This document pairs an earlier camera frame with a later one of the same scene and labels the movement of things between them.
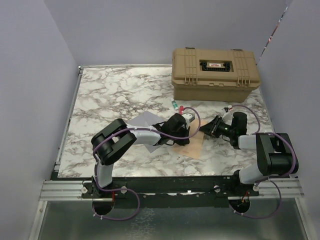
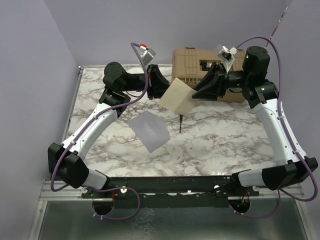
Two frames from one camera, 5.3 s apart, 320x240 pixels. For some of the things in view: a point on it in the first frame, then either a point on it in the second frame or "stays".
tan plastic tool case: x=214 y=74 stays
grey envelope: x=146 y=119 stays
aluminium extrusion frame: x=58 y=189 stays
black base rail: x=214 y=190 stays
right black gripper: x=212 y=128 to x=213 y=84
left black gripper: x=184 y=139 to x=157 y=84
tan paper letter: x=196 y=136 to x=178 y=97
